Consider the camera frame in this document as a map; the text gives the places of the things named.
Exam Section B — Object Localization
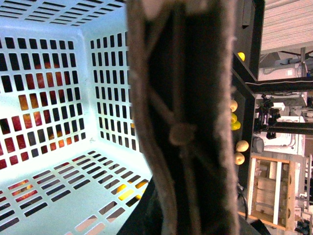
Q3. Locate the brown basket handle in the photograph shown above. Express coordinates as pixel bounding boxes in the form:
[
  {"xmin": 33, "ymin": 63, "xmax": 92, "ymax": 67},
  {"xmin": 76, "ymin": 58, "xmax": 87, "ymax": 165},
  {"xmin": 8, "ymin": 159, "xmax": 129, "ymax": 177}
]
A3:
[{"xmin": 127, "ymin": 0, "xmax": 240, "ymax": 235}]

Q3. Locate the light blue plastic basket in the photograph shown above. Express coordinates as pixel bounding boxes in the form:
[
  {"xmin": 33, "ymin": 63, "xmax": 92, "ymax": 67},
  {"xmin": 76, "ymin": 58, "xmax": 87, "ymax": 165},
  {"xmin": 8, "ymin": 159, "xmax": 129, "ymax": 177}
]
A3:
[{"xmin": 0, "ymin": 0, "xmax": 152, "ymax": 235}]

